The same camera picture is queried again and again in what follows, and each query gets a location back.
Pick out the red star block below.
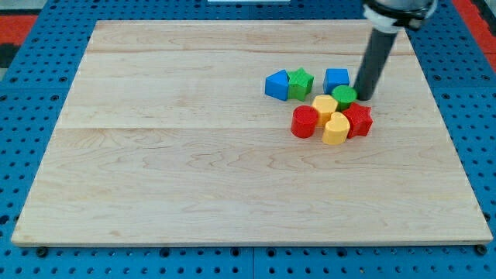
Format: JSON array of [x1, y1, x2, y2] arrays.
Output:
[[342, 102, 374, 139]]

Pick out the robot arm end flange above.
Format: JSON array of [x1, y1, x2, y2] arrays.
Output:
[[362, 0, 439, 34]]

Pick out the green star block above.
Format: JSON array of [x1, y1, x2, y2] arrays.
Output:
[[288, 67, 314, 102]]

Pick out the red cylinder block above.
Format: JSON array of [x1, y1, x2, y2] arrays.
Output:
[[291, 105, 319, 139]]

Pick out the blue triangular prism block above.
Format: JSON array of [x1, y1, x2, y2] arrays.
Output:
[[264, 70, 289, 101]]

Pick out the light wooden board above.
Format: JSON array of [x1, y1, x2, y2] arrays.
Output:
[[12, 20, 493, 247]]

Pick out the yellow hexagon block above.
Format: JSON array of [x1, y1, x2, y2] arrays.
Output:
[[312, 95, 338, 127]]

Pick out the yellow heart block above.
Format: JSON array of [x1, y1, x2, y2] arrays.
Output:
[[322, 112, 350, 145]]

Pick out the blue cube block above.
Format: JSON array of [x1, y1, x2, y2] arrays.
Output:
[[322, 68, 350, 95]]

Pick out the green cylinder block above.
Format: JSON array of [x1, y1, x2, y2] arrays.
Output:
[[332, 85, 357, 112]]

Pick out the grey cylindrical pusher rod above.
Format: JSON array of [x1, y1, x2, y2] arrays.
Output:
[[353, 28, 397, 101]]

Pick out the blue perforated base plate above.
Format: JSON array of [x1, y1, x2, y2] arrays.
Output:
[[1, 0, 495, 278]]

